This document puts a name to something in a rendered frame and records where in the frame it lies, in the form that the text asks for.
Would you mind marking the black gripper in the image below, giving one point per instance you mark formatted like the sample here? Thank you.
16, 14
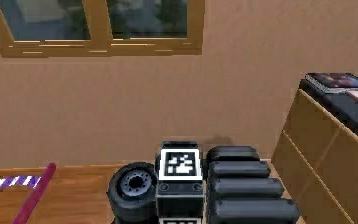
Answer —
133, 193

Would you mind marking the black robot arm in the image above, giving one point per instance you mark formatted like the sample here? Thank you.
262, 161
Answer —
240, 186

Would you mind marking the magenta bar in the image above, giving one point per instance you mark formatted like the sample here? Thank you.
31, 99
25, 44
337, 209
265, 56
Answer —
35, 195

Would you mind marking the purple white striped cloth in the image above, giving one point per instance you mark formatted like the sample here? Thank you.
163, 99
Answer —
15, 182

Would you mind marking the wooden framed window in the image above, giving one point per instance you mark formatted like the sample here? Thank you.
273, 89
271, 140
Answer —
100, 43

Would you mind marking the wooden chest of drawers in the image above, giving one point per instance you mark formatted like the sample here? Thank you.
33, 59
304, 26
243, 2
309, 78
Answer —
323, 156

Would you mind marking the dark cover book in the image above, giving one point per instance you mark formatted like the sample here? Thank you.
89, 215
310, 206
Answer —
337, 81

